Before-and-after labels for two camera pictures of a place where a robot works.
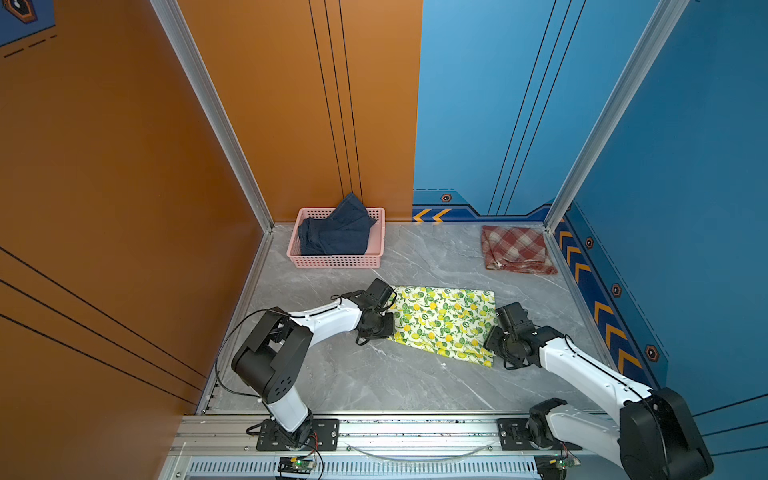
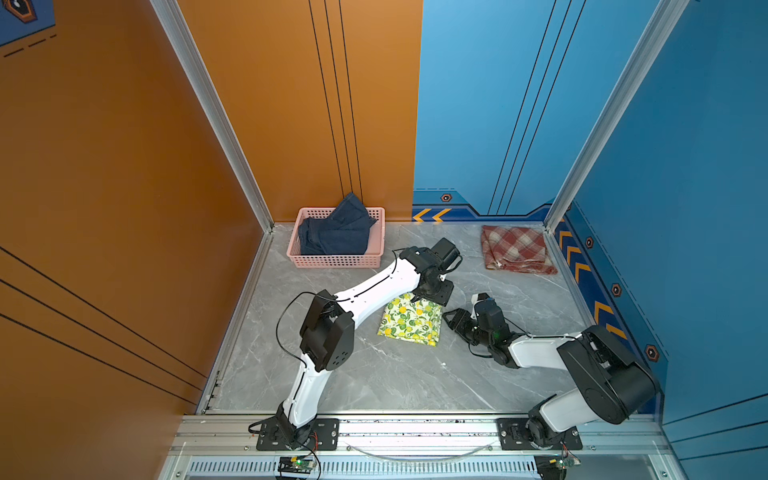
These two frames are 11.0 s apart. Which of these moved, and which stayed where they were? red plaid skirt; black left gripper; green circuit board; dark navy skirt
Moved: black left gripper
Stayed: red plaid skirt; dark navy skirt; green circuit board
